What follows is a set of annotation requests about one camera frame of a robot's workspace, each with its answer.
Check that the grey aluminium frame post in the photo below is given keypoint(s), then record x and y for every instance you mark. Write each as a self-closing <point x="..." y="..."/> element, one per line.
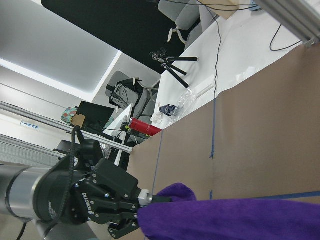
<point x="298" y="16"/>

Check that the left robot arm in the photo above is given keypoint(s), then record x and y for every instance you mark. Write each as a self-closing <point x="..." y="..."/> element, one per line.
<point x="17" y="187"/>

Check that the dark blue folded cloth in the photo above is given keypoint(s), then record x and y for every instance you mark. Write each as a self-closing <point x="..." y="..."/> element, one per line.
<point x="167" y="109"/>

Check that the grey office chair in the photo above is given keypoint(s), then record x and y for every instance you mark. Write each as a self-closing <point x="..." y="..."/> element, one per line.
<point x="191" y="19"/>

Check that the red cylinder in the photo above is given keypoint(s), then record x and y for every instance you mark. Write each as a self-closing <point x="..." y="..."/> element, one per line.
<point x="143" y="127"/>

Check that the black mini tripod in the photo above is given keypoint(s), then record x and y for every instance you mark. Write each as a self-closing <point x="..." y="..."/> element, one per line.
<point x="167" y="63"/>

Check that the purple towel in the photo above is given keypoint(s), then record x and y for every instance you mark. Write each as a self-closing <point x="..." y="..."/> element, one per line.
<point x="186" y="218"/>

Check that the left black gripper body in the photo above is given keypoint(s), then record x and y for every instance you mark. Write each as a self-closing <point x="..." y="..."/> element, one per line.
<point x="105" y="194"/>

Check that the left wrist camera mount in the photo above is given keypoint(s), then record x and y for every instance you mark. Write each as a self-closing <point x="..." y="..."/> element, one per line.
<point x="85" y="154"/>

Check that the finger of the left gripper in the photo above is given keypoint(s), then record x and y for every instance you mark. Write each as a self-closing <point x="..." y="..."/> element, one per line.
<point x="140" y="199"/>
<point x="123" y="224"/>

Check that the clear plastic wrap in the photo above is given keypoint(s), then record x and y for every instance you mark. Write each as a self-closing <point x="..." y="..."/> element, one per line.
<point x="184" y="102"/>

